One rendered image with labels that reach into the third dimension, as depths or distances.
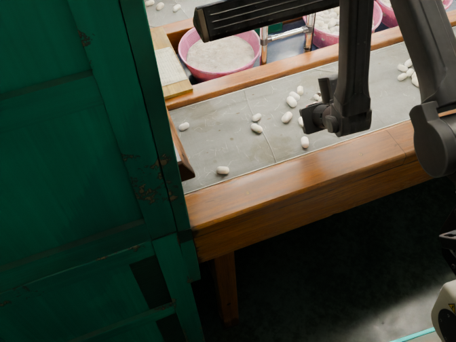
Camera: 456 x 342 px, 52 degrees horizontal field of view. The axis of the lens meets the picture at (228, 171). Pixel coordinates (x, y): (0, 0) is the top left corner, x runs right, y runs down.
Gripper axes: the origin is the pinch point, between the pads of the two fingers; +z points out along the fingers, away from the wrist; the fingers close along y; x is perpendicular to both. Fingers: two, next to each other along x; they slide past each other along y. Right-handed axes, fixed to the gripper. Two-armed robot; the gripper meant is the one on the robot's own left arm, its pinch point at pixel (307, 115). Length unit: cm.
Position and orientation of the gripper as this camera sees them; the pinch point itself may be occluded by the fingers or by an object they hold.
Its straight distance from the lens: 125.9
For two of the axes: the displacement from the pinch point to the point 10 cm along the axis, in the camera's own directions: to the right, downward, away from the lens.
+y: -9.3, 3.0, -2.0
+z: -2.5, -1.6, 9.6
